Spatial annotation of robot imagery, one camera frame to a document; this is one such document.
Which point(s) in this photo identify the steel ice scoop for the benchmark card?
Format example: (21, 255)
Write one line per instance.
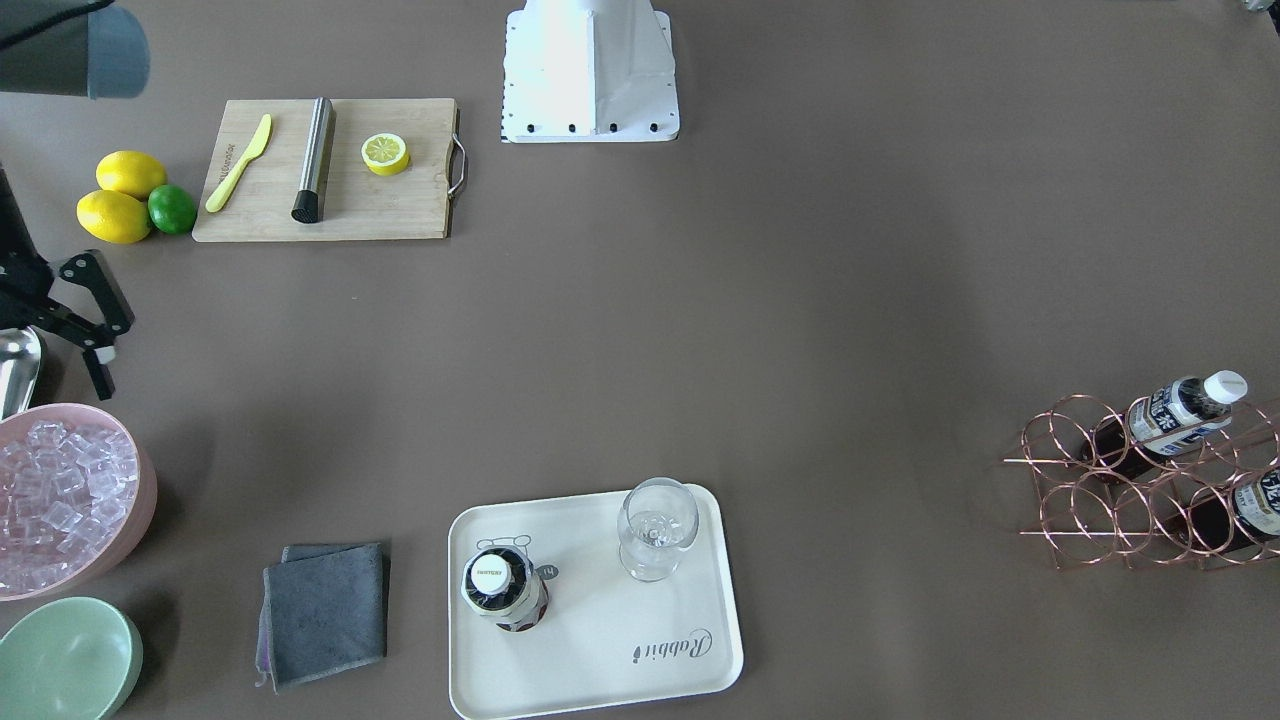
(22, 356)

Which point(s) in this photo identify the yellow plastic knife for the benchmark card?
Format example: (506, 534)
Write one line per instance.
(252, 151)

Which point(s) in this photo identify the steel muddler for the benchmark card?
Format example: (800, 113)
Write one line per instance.
(310, 196)

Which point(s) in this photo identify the green bowl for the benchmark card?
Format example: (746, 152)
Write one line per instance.
(77, 658)

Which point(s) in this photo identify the tea bottle white cap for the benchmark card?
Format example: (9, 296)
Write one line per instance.
(1170, 422)

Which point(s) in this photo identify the pink bowl of ice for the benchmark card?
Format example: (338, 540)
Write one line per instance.
(78, 496)

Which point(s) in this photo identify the whole lemon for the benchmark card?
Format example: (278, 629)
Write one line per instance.
(114, 217)
(134, 173)

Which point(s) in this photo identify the copper wire bottle basket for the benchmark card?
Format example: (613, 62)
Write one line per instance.
(1087, 514)

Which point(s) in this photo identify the wine glass on tray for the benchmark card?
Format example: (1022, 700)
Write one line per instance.
(658, 522)

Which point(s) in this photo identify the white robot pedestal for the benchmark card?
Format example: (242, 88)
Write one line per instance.
(589, 72)

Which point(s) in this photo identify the bamboo cutting board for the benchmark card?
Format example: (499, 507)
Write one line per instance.
(357, 205)

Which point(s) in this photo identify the lemon half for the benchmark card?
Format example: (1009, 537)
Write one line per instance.
(385, 154)

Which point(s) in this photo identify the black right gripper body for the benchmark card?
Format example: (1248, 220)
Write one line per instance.
(93, 288)

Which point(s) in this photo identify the grey folded cloth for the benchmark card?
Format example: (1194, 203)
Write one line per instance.
(324, 611)

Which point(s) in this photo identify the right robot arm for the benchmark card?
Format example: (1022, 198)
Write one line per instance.
(67, 48)

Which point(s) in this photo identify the cream serving tray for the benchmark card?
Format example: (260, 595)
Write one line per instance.
(605, 639)

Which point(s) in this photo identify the lime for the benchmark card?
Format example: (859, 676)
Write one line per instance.
(171, 209)

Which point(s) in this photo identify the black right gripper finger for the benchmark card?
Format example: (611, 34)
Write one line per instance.
(96, 328)

